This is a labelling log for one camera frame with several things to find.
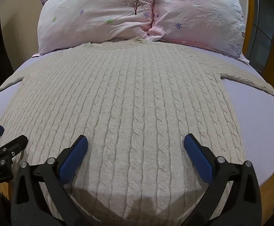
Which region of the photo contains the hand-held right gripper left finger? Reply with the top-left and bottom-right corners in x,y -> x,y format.
11,135 -> 89,226

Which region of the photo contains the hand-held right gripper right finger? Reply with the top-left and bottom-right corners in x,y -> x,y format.
183,133 -> 263,226

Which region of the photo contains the cream cable-knit sweater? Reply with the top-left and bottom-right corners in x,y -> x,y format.
0,37 -> 274,226

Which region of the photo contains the lavender bed sheet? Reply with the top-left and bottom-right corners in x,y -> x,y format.
0,48 -> 274,186

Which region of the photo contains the pink floral pillow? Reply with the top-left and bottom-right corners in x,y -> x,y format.
32,0 -> 157,57
145,0 -> 250,64

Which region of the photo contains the dark window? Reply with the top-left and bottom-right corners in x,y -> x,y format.
252,0 -> 274,73

